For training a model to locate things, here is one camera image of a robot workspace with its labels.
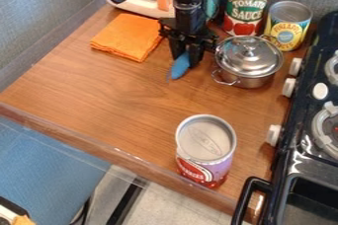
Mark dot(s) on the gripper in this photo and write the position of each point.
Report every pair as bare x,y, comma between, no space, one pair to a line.
188,21

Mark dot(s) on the orange cloth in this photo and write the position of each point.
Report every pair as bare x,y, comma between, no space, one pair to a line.
127,36

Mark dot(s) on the silver pot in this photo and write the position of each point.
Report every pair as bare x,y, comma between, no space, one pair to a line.
246,79

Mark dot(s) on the red tomato sauce can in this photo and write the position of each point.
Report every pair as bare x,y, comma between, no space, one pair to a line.
245,8

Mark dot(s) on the blue fork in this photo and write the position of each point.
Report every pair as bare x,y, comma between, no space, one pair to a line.
180,67

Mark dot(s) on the yellow pineapple can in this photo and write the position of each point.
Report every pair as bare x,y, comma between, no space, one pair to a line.
287,25

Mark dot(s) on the silver pot lid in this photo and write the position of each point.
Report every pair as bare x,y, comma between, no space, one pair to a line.
248,56

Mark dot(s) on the red and purple can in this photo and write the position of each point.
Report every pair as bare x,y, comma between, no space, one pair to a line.
204,150

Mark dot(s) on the toy stove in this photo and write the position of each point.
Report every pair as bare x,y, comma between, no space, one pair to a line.
308,136

